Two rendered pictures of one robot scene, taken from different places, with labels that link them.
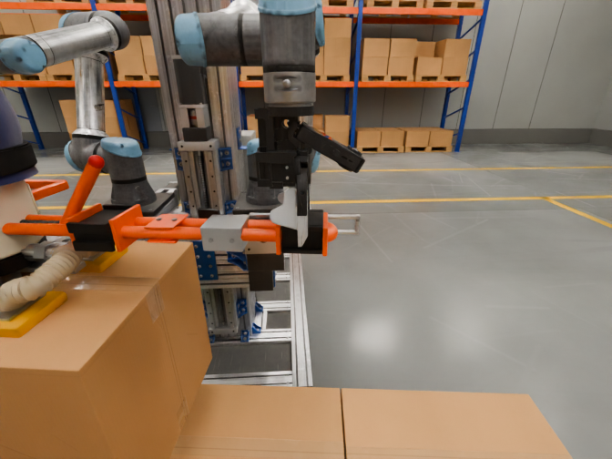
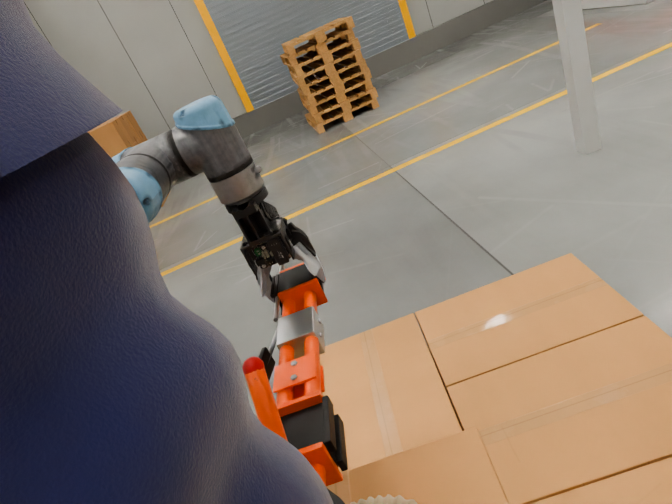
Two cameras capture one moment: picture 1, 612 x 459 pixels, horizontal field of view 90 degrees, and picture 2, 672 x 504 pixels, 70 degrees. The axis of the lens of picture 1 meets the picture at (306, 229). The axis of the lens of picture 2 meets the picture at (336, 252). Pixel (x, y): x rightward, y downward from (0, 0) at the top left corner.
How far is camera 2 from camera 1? 0.85 m
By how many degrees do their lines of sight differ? 76
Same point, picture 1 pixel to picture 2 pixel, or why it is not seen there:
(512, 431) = (348, 359)
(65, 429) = not seen: outside the picture
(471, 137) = not seen: outside the picture
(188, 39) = (153, 191)
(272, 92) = (255, 181)
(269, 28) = (232, 136)
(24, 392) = not seen: outside the picture
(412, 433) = (363, 418)
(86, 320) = (415, 491)
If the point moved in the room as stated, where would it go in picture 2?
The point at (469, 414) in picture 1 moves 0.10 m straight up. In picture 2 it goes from (339, 382) to (327, 361)
